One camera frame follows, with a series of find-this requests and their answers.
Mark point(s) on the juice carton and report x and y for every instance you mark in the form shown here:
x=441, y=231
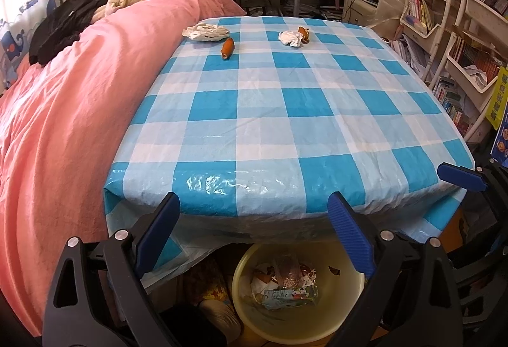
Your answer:
x=287, y=297

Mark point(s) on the black clothing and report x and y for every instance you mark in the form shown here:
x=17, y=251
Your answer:
x=63, y=25

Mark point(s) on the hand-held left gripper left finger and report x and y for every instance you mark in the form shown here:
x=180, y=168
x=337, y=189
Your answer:
x=158, y=232

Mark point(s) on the floral patterned cloth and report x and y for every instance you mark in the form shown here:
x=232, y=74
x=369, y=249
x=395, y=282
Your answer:
x=212, y=283

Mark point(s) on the blue checked tablecloth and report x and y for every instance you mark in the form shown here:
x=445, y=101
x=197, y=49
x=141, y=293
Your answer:
x=285, y=113

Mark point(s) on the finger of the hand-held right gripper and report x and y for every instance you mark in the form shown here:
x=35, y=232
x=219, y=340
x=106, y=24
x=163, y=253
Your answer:
x=462, y=177

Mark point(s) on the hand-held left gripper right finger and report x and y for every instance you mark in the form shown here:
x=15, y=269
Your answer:
x=351, y=232

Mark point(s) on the pile of books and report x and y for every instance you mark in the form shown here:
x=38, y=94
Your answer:
x=452, y=105

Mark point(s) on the clear plastic bag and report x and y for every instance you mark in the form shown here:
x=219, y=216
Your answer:
x=391, y=13

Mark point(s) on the beige slipper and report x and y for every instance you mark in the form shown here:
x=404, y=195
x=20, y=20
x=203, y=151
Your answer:
x=222, y=317

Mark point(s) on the small orange peel piece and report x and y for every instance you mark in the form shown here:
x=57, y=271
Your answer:
x=304, y=34
x=227, y=48

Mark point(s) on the yellow trash bin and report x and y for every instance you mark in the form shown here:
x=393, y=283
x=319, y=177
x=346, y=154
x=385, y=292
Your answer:
x=345, y=315

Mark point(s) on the small crumpled white tissue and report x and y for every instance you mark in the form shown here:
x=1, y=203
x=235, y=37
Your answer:
x=291, y=38

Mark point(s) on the pink blanket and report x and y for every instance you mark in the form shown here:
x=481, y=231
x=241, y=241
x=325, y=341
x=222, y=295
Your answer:
x=67, y=124

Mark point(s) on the yellow printed box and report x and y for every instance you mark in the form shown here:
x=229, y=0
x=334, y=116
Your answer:
x=498, y=101

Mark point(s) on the large crumpled white tissue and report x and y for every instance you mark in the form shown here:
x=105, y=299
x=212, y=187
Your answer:
x=206, y=31

